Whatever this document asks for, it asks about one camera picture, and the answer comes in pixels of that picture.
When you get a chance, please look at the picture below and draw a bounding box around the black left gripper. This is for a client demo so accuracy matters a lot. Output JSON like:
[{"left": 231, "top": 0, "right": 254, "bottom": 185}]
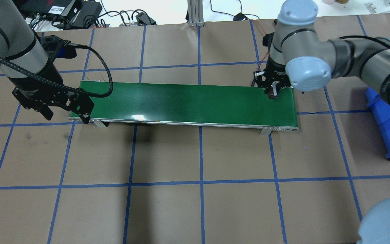
[{"left": 12, "top": 77, "right": 94, "bottom": 124}]

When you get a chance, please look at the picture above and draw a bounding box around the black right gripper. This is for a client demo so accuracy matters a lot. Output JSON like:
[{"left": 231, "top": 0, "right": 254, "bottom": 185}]
[{"left": 253, "top": 61, "right": 291, "bottom": 95}]

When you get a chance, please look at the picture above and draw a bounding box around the brown cylindrical capacitor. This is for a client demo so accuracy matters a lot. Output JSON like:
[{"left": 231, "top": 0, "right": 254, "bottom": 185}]
[{"left": 266, "top": 87, "right": 278, "bottom": 99}]

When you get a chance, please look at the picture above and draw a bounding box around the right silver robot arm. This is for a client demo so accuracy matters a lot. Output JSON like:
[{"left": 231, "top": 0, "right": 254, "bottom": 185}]
[{"left": 253, "top": 0, "right": 390, "bottom": 105}]

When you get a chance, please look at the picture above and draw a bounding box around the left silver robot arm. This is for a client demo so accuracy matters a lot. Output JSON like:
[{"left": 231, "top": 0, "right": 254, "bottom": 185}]
[{"left": 0, "top": 0, "right": 94, "bottom": 124}]

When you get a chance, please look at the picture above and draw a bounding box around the green conveyor belt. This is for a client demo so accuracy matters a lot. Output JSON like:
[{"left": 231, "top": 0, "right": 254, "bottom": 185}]
[{"left": 68, "top": 81, "right": 299, "bottom": 136}]

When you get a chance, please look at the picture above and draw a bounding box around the black power adapter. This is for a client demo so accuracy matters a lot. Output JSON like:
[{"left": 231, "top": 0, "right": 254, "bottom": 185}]
[{"left": 69, "top": 1, "right": 103, "bottom": 29}]

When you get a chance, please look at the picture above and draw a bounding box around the black laptop red logo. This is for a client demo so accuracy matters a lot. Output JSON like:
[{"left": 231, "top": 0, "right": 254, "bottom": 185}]
[{"left": 13, "top": 0, "right": 84, "bottom": 21}]

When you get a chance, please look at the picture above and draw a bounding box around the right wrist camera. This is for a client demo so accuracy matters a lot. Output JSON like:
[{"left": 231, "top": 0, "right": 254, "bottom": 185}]
[{"left": 262, "top": 32, "right": 275, "bottom": 49}]

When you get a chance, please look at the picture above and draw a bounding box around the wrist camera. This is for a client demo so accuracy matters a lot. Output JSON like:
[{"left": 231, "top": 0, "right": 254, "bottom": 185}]
[
  {"left": 39, "top": 35, "right": 77, "bottom": 62},
  {"left": 262, "top": 32, "right": 275, "bottom": 49}
]

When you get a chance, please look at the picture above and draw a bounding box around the thin black loose wire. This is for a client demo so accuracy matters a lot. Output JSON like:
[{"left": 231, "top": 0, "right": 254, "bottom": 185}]
[{"left": 82, "top": 68, "right": 106, "bottom": 82}]

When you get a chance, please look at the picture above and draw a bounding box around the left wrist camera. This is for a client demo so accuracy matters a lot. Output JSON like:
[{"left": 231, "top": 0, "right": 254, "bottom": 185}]
[{"left": 39, "top": 35, "right": 77, "bottom": 62}]

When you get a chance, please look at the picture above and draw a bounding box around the red black power cable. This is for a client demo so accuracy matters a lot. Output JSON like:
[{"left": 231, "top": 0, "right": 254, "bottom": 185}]
[{"left": 250, "top": 19, "right": 272, "bottom": 87}]

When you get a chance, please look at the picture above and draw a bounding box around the aluminium frame post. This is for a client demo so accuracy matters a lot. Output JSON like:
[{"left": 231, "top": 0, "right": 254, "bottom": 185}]
[{"left": 187, "top": 0, "right": 205, "bottom": 27}]

